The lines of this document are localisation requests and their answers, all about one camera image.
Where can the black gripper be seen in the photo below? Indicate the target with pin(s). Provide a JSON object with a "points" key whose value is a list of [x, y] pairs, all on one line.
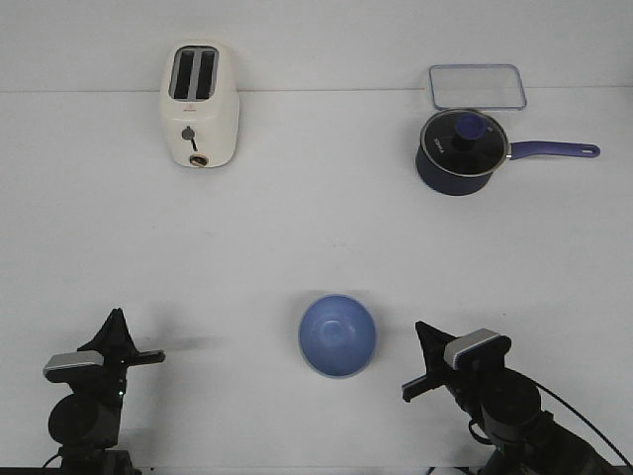
{"points": [[107, 383], [463, 384]]}

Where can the glass pot lid blue knob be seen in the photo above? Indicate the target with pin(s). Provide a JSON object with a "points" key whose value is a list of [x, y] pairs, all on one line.
{"points": [[464, 142]]}

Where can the dark blue saucepan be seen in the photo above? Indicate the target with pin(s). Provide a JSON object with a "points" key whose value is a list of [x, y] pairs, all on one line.
{"points": [[452, 185]]}

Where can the white two-slot toaster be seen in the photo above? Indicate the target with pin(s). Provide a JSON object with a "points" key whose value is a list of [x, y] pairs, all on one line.
{"points": [[199, 104]]}

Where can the blue bowl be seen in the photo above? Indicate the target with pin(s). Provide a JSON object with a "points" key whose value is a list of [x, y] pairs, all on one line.
{"points": [[337, 336]]}

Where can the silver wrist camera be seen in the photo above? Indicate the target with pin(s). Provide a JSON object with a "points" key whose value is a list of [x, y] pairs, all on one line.
{"points": [[480, 344], [74, 366]]}

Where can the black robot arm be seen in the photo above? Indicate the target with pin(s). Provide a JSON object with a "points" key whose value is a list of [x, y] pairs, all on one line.
{"points": [[504, 406], [86, 423]]}

